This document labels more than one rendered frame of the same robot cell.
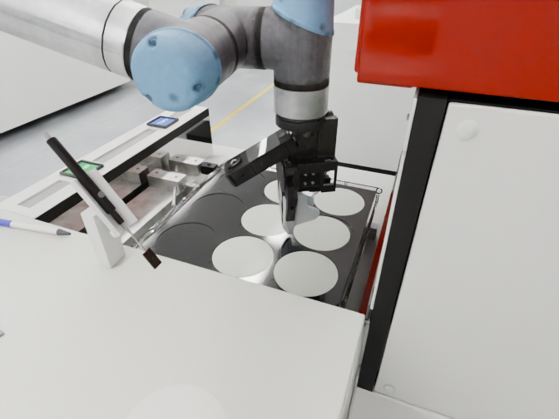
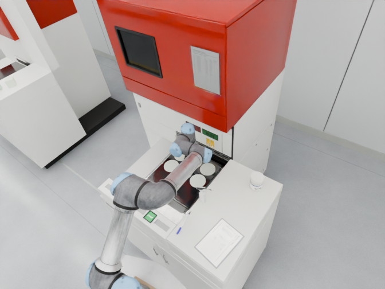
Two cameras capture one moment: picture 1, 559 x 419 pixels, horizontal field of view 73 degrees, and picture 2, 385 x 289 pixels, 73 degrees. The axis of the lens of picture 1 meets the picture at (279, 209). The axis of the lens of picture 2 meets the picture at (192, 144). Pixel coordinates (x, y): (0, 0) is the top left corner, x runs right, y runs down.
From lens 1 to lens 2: 1.32 m
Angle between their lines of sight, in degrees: 51
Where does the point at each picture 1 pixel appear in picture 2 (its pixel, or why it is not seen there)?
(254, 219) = not seen: hidden behind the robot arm
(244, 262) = (200, 180)
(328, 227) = not seen: hidden behind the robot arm
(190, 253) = (192, 192)
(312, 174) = not seen: hidden behind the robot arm
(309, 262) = (204, 167)
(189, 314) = (224, 186)
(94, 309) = (218, 202)
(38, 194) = (160, 227)
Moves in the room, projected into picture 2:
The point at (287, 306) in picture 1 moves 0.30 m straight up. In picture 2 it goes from (226, 170) to (226, 135)
